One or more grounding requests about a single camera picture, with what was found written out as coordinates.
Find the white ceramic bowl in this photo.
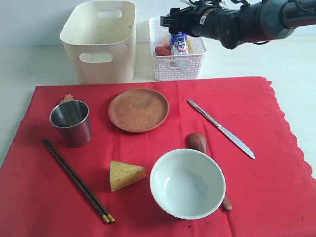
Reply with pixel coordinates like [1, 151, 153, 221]
[150, 148, 226, 220]

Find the dark brown chopstick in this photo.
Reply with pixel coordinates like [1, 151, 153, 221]
[41, 139, 111, 225]
[44, 138, 116, 223]

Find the white perforated plastic basket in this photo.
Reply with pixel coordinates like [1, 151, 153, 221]
[148, 18, 207, 81]

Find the yellow lemon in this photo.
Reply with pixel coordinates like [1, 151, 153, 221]
[187, 38, 193, 54]

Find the silver table knife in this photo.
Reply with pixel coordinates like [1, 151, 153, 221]
[187, 99, 256, 159]

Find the brown wooden spoon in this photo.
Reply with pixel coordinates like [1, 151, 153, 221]
[187, 132, 233, 211]

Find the yellow cheese wedge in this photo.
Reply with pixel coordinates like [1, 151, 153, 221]
[109, 160, 146, 192]

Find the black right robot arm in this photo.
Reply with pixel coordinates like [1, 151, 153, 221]
[160, 0, 316, 49]

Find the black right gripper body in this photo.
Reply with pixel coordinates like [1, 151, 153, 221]
[182, 6, 241, 40]

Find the white blue milk carton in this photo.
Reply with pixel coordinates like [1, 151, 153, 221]
[169, 32, 189, 55]

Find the red sausage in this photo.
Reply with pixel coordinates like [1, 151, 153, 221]
[155, 45, 172, 56]

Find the red table cloth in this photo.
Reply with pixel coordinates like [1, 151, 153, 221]
[0, 76, 316, 237]

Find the stainless steel cup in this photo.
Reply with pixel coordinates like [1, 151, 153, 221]
[49, 100, 92, 147]

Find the cream plastic tub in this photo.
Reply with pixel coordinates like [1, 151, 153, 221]
[60, 0, 136, 84]

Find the brown egg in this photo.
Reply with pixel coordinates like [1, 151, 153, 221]
[162, 37, 170, 49]

